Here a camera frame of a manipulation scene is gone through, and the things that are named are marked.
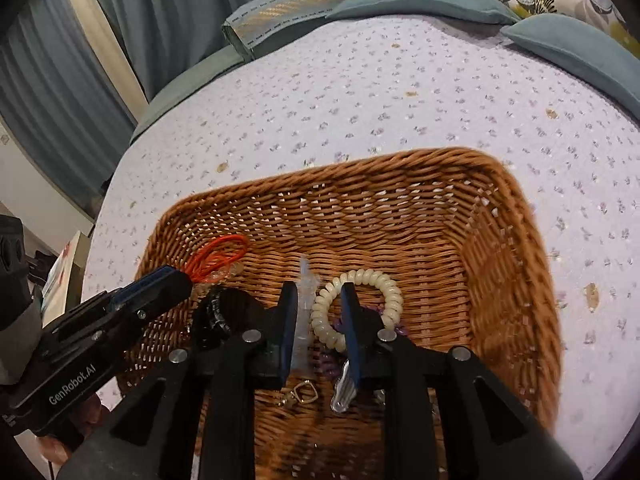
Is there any silver metal hair clip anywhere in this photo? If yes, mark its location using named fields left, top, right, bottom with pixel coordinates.
left=330, top=360, right=358, bottom=414

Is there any gold chain charm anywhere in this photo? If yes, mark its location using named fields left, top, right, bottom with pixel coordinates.
left=277, top=379, right=319, bottom=408

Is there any teal pillow near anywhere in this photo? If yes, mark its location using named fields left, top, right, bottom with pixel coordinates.
left=501, top=14, right=639, bottom=118

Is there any teal pillow far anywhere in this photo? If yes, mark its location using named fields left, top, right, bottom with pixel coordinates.
left=326, top=0, right=520, bottom=25

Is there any red string cord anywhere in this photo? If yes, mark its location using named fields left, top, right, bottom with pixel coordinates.
left=185, top=233, right=252, bottom=283

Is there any cream spiral hair tie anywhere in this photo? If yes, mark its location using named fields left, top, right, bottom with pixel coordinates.
left=309, top=268, right=405, bottom=354

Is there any blue-grey curtain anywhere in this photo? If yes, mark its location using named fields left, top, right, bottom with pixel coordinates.
left=1, top=0, right=252, bottom=216

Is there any light blue hair clip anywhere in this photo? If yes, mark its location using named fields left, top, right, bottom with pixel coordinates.
left=291, top=256, right=320, bottom=379

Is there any person's left hand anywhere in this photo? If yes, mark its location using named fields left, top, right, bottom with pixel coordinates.
left=37, top=394, right=110, bottom=466

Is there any black item in basket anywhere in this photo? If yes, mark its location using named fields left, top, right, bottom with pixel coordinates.
left=190, top=286, right=265, bottom=354

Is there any teal pillow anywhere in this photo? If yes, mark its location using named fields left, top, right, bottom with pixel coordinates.
left=326, top=0, right=520, bottom=25
left=501, top=14, right=639, bottom=118

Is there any brown wicker basket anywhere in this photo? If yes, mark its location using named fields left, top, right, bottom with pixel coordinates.
left=115, top=146, right=564, bottom=480

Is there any folded teal blanket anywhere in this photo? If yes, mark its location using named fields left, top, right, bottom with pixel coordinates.
left=221, top=0, right=344, bottom=61

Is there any purple spiral hair tie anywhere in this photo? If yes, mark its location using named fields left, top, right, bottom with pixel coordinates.
left=316, top=303, right=409, bottom=380

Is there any floral quilted bedspread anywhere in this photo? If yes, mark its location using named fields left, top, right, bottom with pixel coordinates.
left=82, top=15, right=639, bottom=479

